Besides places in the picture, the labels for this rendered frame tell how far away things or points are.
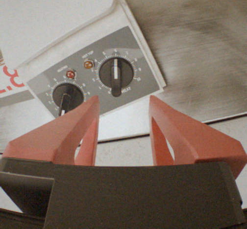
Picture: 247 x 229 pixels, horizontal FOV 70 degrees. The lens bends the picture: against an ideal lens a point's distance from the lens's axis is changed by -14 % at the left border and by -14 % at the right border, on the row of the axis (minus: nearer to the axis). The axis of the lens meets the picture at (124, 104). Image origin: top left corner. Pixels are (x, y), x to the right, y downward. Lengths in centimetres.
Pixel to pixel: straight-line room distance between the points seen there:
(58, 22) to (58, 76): 6
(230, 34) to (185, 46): 6
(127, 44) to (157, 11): 8
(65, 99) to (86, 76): 3
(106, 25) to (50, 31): 5
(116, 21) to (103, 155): 17
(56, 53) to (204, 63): 16
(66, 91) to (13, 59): 6
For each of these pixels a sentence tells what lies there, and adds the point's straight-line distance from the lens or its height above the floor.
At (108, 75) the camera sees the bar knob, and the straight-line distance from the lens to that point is 19.
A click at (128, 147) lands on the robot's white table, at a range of 25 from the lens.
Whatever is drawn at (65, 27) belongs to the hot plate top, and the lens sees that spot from 17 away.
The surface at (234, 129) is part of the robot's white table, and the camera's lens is 26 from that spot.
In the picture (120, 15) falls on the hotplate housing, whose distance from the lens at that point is 18.
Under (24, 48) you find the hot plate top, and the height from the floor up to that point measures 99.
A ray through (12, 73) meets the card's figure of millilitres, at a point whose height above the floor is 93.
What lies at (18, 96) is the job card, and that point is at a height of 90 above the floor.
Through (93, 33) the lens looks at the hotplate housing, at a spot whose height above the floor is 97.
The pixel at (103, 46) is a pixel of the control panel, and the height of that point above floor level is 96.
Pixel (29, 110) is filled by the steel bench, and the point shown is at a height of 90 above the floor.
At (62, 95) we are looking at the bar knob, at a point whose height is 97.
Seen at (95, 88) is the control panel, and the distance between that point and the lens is 20.
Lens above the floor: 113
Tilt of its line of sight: 76 degrees down
